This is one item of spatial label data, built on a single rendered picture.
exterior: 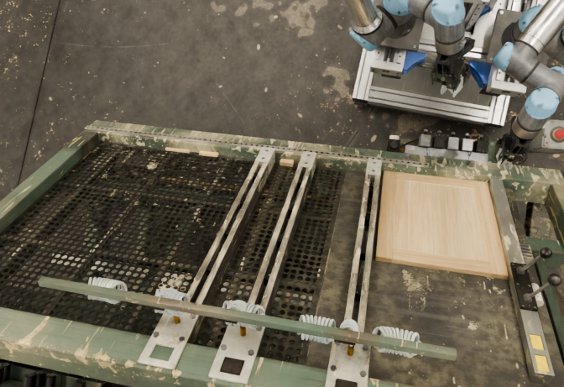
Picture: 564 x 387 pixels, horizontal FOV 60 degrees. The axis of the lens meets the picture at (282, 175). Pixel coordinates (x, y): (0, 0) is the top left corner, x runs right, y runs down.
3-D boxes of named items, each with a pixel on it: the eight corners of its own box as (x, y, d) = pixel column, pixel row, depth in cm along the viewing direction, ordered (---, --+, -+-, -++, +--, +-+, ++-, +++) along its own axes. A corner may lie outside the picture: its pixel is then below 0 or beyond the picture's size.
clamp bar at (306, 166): (320, 166, 223) (322, 118, 210) (248, 408, 126) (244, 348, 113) (298, 164, 225) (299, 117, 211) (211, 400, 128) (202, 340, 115)
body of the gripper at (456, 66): (430, 86, 142) (428, 57, 132) (443, 64, 144) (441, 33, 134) (456, 92, 138) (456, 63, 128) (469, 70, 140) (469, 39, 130)
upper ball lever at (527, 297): (528, 299, 153) (563, 274, 145) (530, 308, 150) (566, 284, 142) (518, 292, 152) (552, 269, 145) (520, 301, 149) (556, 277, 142)
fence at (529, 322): (499, 187, 209) (502, 179, 207) (550, 384, 132) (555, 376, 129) (487, 185, 210) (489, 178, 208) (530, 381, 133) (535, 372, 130)
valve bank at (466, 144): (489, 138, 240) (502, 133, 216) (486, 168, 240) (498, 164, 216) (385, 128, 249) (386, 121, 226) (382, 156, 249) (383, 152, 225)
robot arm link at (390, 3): (420, 10, 193) (423, -3, 180) (394, 35, 194) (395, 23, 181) (398, -10, 195) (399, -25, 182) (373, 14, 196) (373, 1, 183)
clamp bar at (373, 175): (384, 174, 217) (391, 125, 204) (361, 432, 121) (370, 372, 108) (362, 171, 219) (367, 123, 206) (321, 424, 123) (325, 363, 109)
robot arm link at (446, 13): (446, -17, 122) (472, -3, 117) (448, 18, 131) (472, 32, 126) (421, 2, 121) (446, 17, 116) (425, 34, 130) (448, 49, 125)
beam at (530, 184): (553, 190, 217) (561, 169, 211) (560, 206, 208) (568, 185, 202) (100, 138, 258) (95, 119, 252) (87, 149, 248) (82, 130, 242)
